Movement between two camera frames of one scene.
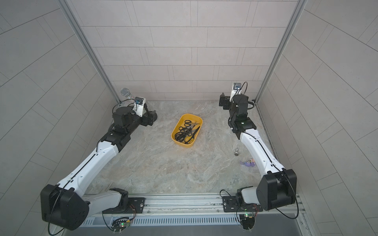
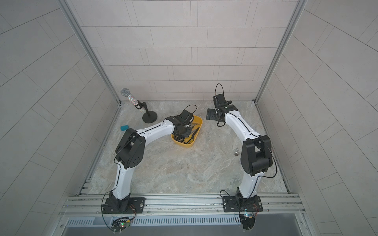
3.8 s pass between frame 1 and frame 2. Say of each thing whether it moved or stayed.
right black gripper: moved
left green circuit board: stayed
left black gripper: moved
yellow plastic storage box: stayed
